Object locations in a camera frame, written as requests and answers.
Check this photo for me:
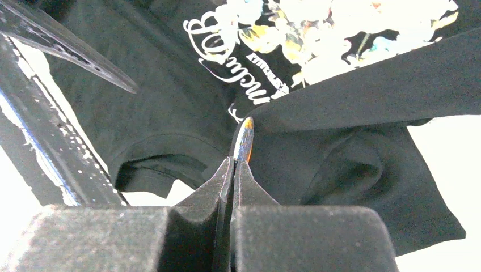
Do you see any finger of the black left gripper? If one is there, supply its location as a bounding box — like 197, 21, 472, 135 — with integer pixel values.
1, 1, 138, 94

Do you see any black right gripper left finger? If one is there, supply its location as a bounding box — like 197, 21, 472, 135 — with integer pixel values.
7, 158, 234, 271

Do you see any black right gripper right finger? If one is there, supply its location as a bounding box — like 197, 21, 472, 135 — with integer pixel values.
233, 162, 398, 271

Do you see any black floral print t-shirt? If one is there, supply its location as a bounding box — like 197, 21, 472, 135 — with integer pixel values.
36, 1, 480, 256

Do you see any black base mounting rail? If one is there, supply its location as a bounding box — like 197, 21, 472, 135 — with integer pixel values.
1, 36, 128, 206

